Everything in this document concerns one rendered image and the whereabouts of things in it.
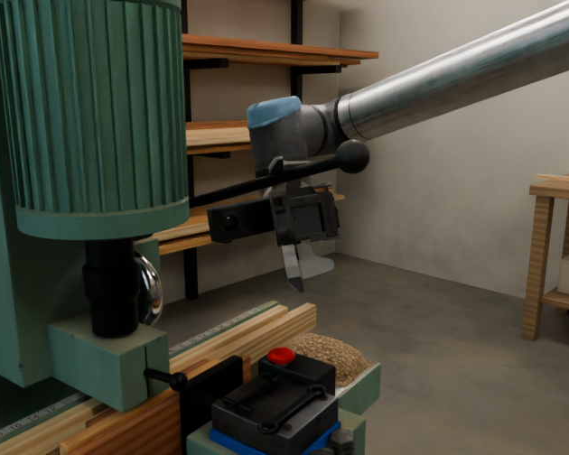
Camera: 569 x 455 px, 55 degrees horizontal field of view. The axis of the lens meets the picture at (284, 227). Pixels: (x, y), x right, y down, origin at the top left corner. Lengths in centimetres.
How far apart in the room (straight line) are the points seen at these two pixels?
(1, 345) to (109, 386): 16
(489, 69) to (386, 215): 357
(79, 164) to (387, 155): 384
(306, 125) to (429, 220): 329
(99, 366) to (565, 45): 67
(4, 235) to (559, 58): 70
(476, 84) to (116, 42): 51
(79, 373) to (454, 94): 62
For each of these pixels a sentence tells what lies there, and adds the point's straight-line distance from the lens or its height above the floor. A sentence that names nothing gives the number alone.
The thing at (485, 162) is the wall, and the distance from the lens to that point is 392.
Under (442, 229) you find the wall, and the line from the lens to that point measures 412.
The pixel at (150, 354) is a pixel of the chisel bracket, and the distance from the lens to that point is 64.
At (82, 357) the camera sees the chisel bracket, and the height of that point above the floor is 101.
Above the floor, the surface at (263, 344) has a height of 92.
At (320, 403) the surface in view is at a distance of 57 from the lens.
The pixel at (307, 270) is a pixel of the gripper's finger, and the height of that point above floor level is 109.
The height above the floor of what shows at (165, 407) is 98.
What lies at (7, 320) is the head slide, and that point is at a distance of 71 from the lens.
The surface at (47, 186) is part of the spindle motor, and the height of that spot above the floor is 121.
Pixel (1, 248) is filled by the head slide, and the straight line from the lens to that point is 68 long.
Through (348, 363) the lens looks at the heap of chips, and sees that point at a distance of 83.
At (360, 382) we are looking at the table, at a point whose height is 90.
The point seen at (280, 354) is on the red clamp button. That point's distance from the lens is 61.
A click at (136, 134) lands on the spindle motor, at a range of 54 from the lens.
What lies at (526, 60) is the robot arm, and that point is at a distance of 82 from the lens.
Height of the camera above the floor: 130
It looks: 13 degrees down
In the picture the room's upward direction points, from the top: straight up
